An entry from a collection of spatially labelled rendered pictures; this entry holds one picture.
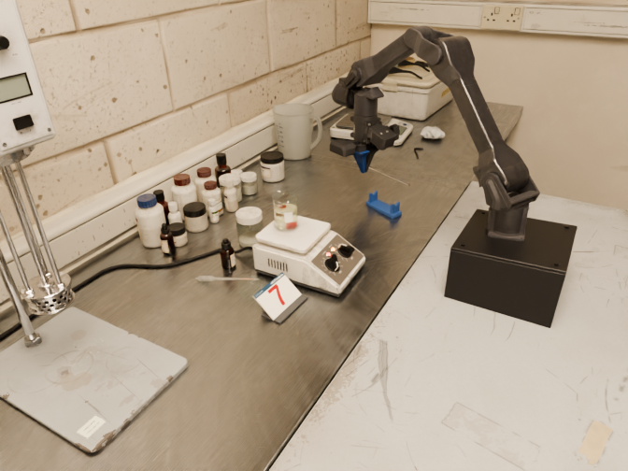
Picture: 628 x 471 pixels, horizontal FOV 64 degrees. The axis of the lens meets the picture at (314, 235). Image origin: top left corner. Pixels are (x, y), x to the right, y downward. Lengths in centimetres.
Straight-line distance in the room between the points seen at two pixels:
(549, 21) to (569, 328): 136
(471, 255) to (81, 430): 69
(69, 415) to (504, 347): 70
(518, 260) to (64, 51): 95
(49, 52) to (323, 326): 74
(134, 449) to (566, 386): 65
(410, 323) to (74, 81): 83
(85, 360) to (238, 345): 25
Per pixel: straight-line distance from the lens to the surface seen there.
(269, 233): 103
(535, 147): 229
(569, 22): 212
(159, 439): 80
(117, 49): 125
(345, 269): 100
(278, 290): 97
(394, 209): 126
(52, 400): 90
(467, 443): 78
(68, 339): 99
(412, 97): 195
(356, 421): 78
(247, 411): 80
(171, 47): 136
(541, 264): 94
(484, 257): 94
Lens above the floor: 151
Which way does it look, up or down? 31 degrees down
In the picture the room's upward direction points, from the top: 1 degrees counter-clockwise
